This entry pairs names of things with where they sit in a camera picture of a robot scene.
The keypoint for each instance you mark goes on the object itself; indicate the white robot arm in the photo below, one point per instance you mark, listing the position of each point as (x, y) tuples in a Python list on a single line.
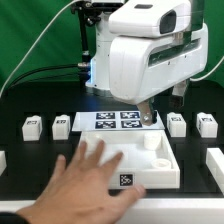
[(99, 76)]

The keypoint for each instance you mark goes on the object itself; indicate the bare human hand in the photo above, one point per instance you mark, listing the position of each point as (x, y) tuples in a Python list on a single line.
[(77, 192)]

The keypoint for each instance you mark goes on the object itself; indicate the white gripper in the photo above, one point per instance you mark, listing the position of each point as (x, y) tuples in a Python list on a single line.
[(158, 44)]

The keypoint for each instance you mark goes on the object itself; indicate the white L-shaped obstacle wall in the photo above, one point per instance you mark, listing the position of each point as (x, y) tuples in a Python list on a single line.
[(149, 211)]

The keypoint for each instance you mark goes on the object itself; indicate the white marker plate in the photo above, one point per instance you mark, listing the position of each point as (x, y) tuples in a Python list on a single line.
[(112, 120)]

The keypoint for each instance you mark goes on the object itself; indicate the white block left edge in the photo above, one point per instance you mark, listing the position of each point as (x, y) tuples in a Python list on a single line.
[(3, 163)]

